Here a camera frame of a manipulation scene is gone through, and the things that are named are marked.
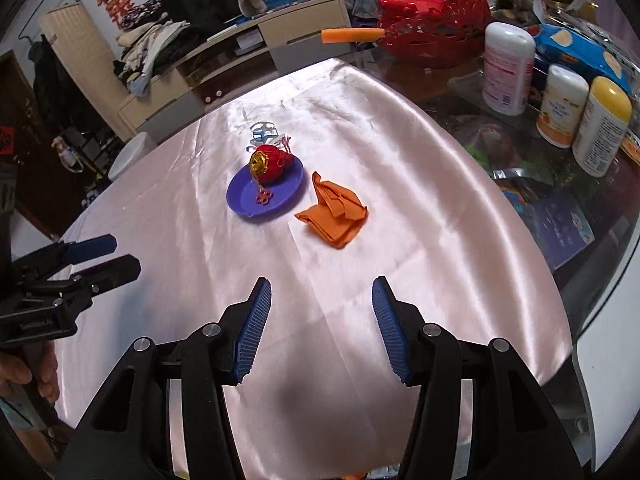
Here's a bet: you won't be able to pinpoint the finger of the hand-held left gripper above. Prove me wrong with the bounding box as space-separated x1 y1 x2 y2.
15 234 118 281
30 254 142 308

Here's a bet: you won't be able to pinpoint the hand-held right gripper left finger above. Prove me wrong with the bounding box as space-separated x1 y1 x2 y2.
55 276 273 480

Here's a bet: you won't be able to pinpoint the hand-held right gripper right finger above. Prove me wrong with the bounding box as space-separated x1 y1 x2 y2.
371 275 586 480

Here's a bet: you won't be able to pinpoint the orange cloth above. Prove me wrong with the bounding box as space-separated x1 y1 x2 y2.
294 171 369 250

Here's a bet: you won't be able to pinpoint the purple plastic plate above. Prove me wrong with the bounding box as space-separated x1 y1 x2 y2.
226 156 304 221

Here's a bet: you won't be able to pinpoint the red gold strawberry ornament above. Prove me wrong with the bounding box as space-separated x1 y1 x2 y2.
248 142 297 206

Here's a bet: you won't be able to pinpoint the person's left hand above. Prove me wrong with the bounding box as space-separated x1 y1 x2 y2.
0 342 60 403

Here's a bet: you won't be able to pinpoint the white round bucket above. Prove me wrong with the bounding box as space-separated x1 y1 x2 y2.
107 131 158 183

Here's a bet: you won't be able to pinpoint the pink satin tablecloth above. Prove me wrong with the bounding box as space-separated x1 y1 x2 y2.
10 58 573 480

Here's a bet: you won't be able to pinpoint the dark hanging coats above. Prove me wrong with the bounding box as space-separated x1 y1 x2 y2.
27 35 76 131

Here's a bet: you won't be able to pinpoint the tall beige cabinet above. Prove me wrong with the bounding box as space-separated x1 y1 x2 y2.
40 2 133 143

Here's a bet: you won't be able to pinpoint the dark blue booklet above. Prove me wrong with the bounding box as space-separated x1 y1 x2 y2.
500 187 596 268

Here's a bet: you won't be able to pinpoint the pile of clothes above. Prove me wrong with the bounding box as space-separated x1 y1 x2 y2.
112 20 193 98

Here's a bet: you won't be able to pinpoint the white folding laptop table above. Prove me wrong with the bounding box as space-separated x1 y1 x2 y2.
570 305 640 461

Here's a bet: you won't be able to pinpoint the dark patterned cloth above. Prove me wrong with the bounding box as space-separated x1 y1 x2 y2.
120 0 168 31

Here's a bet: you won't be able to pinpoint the glass coffee table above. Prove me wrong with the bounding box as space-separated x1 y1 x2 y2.
345 35 640 341

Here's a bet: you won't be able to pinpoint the white bottle orange label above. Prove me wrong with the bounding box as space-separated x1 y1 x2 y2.
536 64 590 148

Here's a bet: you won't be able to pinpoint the white bottle pink label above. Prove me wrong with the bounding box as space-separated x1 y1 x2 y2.
481 22 537 116

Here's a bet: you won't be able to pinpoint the red plastic basket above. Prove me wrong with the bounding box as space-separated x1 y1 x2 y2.
375 0 493 68

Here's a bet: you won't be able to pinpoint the yellow capped bottle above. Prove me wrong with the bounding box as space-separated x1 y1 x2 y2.
571 76 633 177

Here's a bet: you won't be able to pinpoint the orange foam tube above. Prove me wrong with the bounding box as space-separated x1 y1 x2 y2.
321 28 386 45

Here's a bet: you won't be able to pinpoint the beige television stand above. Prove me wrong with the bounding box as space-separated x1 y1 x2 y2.
117 0 353 133

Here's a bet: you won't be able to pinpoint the grey hanging garment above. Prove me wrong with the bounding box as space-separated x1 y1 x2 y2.
340 0 381 26

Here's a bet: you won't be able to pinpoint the blue snack bag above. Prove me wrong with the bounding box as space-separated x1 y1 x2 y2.
530 22 638 93

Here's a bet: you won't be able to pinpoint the white plastic ring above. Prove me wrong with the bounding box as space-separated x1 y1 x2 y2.
247 119 293 148

